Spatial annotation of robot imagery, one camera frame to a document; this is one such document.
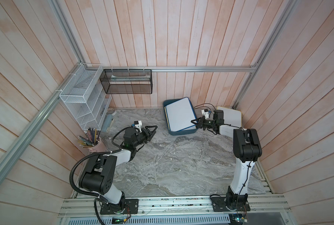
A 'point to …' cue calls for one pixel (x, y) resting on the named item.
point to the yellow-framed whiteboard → (231, 116)
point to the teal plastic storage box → (167, 102)
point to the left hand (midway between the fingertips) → (157, 129)
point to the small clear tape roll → (111, 111)
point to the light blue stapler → (107, 122)
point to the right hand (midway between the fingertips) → (191, 120)
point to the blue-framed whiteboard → (179, 115)
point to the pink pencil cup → (100, 147)
